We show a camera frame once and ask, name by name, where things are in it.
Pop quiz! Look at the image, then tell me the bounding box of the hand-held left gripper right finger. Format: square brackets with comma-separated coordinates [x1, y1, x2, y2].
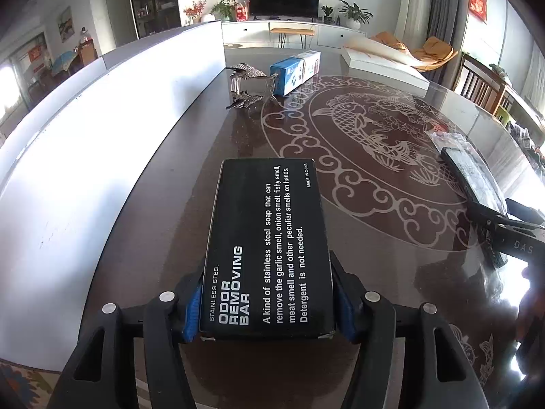
[329, 251, 490, 409]

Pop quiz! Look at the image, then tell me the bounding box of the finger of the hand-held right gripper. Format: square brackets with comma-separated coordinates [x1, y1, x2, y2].
[466, 200, 538, 240]
[504, 197, 545, 233]

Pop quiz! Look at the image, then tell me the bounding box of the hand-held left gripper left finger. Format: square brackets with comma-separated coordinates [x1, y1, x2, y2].
[60, 260, 205, 409]

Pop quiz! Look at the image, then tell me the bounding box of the black packet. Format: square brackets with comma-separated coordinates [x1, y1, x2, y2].
[440, 147, 509, 269]

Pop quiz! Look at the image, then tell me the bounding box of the black box with white text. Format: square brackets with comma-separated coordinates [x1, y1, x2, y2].
[198, 158, 337, 342]

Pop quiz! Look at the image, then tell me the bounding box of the person's right hand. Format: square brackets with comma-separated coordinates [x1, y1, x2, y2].
[515, 263, 545, 351]

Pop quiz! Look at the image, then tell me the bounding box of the pile of small clutter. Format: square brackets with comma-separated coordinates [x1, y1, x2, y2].
[507, 119, 545, 163]

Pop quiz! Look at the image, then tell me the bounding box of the small clear plastic bag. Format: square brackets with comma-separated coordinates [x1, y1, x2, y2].
[427, 130, 467, 150]

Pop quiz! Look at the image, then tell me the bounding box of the wooden side desk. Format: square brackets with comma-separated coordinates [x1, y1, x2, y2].
[489, 64, 545, 137]

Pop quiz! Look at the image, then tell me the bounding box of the wooden chair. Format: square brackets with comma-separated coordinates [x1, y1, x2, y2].
[453, 52, 514, 116]

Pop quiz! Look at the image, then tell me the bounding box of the orange lounge chair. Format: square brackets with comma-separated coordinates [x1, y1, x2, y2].
[368, 31, 460, 72]

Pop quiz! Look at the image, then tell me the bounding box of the long white box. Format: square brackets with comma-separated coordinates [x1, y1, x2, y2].
[341, 36, 430, 91]

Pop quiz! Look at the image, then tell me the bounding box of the printed blanket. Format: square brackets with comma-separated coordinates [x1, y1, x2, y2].
[0, 358, 64, 409]

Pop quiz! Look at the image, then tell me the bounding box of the white partition board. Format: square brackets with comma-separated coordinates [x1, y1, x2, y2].
[0, 20, 225, 367]

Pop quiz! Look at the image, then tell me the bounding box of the grey curtain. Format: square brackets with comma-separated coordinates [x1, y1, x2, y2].
[398, 0, 469, 52]

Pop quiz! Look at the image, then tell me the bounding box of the white television cabinet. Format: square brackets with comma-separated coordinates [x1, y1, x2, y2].
[221, 19, 367, 49]

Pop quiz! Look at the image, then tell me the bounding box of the large potted plant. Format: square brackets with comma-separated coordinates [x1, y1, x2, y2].
[338, 0, 374, 30]

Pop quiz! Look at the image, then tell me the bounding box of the metal binder clip holder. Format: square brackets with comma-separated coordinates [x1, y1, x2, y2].
[225, 62, 279, 109]

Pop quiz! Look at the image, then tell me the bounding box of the blue and white box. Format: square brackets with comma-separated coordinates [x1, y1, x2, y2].
[269, 50, 322, 96]

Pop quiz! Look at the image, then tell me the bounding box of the wooden stool with hairpin legs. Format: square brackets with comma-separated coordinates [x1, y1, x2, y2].
[269, 27, 316, 49]

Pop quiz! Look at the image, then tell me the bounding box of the blue cloth covered table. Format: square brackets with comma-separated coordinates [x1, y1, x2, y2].
[51, 49, 79, 77]

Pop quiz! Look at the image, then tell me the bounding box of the small wooden cabinet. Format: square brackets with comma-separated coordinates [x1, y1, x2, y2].
[77, 36, 99, 66]

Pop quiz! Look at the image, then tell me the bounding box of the black television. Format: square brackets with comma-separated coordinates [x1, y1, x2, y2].
[248, 0, 320, 20]

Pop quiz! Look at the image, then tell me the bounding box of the red flower arrangement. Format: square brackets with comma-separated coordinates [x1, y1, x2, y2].
[183, 1, 207, 24]

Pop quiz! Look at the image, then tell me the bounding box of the bushy potted plant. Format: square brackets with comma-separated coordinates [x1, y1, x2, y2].
[211, 0, 235, 22]

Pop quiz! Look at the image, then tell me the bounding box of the white door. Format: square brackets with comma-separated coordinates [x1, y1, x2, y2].
[104, 0, 137, 47]

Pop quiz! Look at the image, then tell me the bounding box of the dark display cabinet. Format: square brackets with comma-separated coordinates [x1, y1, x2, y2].
[127, 0, 183, 39]

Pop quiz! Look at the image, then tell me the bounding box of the red wall hanging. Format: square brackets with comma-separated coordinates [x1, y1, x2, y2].
[468, 0, 488, 24]

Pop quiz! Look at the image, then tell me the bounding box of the framed wall picture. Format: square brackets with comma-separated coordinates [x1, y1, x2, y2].
[57, 6, 74, 43]

